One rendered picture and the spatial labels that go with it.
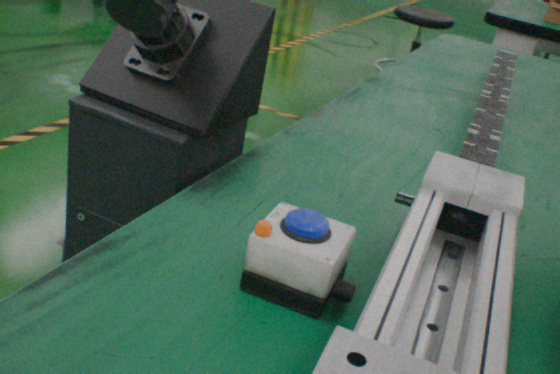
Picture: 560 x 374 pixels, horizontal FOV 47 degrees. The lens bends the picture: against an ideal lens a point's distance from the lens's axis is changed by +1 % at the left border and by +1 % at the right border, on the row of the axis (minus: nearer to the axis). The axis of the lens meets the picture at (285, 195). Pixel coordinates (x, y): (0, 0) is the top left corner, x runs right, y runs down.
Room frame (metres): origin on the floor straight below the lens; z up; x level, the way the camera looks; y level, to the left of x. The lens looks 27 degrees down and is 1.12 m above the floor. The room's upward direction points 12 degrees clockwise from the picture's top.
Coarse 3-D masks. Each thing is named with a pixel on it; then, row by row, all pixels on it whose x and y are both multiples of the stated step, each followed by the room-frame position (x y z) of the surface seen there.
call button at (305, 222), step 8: (304, 208) 0.52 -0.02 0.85; (288, 216) 0.50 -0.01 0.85; (296, 216) 0.50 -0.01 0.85; (304, 216) 0.50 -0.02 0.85; (312, 216) 0.51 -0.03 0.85; (320, 216) 0.51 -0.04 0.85; (288, 224) 0.49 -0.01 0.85; (296, 224) 0.49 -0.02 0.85; (304, 224) 0.49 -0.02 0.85; (312, 224) 0.49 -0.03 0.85; (320, 224) 0.49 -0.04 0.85; (328, 224) 0.50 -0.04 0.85; (296, 232) 0.48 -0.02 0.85; (304, 232) 0.48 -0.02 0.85; (312, 232) 0.48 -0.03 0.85; (320, 232) 0.49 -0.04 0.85
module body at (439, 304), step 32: (416, 224) 0.51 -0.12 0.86; (512, 224) 0.55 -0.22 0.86; (416, 256) 0.45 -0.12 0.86; (448, 256) 0.51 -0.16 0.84; (480, 256) 0.50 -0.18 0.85; (512, 256) 0.49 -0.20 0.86; (384, 288) 0.40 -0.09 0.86; (416, 288) 0.47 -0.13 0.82; (448, 288) 0.46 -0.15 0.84; (480, 288) 0.43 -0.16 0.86; (384, 320) 0.36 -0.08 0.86; (416, 320) 0.42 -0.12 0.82; (448, 320) 0.43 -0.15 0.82; (480, 320) 0.38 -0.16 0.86; (416, 352) 0.37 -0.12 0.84; (448, 352) 0.39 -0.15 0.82; (480, 352) 0.34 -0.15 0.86
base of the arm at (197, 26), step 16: (192, 16) 0.93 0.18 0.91; (208, 16) 0.92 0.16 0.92; (176, 32) 0.86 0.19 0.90; (192, 32) 0.88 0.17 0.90; (144, 48) 0.85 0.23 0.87; (160, 48) 0.85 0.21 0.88; (176, 48) 0.86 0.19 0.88; (192, 48) 0.88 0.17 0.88; (128, 64) 0.87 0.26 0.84; (144, 64) 0.87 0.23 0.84; (160, 64) 0.86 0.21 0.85; (176, 64) 0.86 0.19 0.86; (160, 80) 0.85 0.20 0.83; (176, 80) 0.86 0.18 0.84
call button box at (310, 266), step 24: (264, 240) 0.47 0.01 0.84; (288, 240) 0.48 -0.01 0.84; (312, 240) 0.48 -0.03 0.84; (336, 240) 0.50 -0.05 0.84; (264, 264) 0.47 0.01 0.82; (288, 264) 0.46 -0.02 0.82; (312, 264) 0.46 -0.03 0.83; (336, 264) 0.46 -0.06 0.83; (240, 288) 0.47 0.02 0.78; (264, 288) 0.47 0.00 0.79; (288, 288) 0.46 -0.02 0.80; (312, 288) 0.46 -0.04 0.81; (336, 288) 0.48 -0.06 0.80; (312, 312) 0.46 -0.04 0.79
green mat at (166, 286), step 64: (448, 64) 1.55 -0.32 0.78; (320, 128) 0.93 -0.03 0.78; (384, 128) 1.00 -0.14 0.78; (448, 128) 1.06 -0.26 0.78; (512, 128) 1.14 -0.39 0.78; (192, 192) 0.64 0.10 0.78; (256, 192) 0.67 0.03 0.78; (320, 192) 0.71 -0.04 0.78; (384, 192) 0.75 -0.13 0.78; (128, 256) 0.49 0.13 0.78; (192, 256) 0.51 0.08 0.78; (384, 256) 0.59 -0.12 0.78; (0, 320) 0.37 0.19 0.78; (64, 320) 0.39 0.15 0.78; (128, 320) 0.40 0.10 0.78; (192, 320) 0.42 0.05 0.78; (256, 320) 0.44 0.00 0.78; (320, 320) 0.46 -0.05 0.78; (512, 320) 0.52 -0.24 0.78
